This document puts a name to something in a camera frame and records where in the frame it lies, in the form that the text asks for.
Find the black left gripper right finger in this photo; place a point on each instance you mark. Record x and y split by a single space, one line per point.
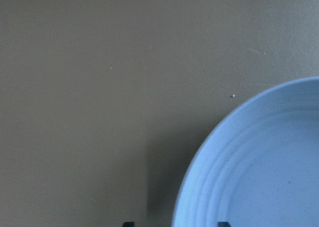
223 224

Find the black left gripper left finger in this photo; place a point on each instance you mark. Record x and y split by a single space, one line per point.
128 224

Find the blue round plate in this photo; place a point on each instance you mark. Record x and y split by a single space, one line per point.
260 166

